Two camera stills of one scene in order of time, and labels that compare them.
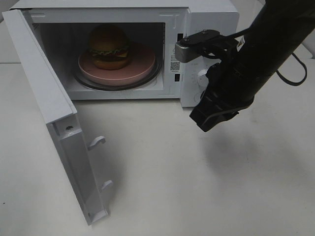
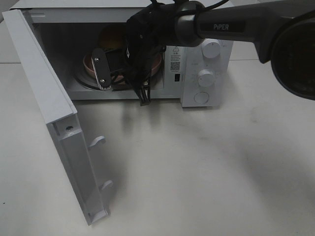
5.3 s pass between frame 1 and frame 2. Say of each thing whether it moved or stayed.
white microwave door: stayed
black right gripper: moved
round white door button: stayed
